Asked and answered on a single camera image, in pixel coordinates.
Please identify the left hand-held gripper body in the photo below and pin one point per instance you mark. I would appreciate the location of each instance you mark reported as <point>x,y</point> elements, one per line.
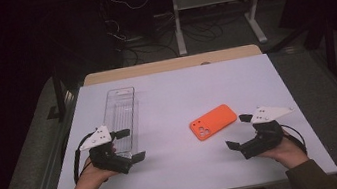
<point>109,160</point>

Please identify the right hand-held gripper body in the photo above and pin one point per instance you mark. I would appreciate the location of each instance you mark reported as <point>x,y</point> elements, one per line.
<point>269,136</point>

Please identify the clear plastic tray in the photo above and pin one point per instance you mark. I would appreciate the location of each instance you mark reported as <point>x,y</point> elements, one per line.
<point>122,111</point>

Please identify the orange phone case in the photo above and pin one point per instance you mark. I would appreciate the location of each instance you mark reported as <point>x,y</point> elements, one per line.
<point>213,122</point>

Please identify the person's right hand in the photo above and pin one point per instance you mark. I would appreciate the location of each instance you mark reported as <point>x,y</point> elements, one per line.
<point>288,152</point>

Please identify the person's left hand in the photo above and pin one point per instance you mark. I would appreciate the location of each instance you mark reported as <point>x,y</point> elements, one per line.
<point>90,180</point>

